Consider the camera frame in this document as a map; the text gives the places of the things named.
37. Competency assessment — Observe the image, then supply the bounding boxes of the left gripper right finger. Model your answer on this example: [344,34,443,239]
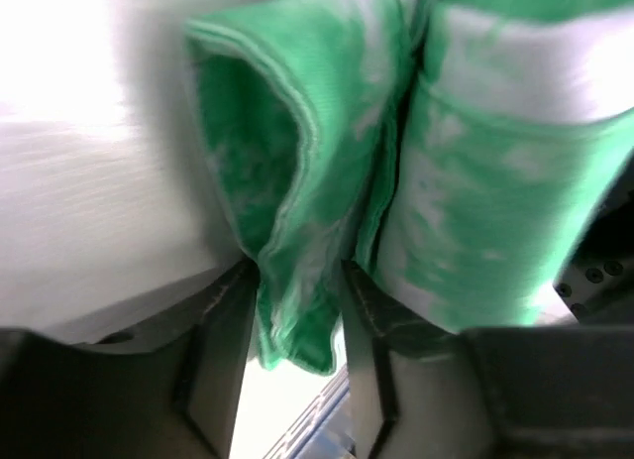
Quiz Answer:
[342,261,633,458]

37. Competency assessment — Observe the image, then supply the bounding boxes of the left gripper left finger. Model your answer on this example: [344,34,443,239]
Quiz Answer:
[1,260,259,458]

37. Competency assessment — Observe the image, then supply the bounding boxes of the green white tie-dye trousers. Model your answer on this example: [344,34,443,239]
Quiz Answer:
[184,0,633,375]

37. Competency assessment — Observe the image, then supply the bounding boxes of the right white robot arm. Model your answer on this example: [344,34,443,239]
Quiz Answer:
[544,163,633,324]

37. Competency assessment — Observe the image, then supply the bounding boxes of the aluminium frame rail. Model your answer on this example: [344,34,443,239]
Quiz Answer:
[264,366,356,459]

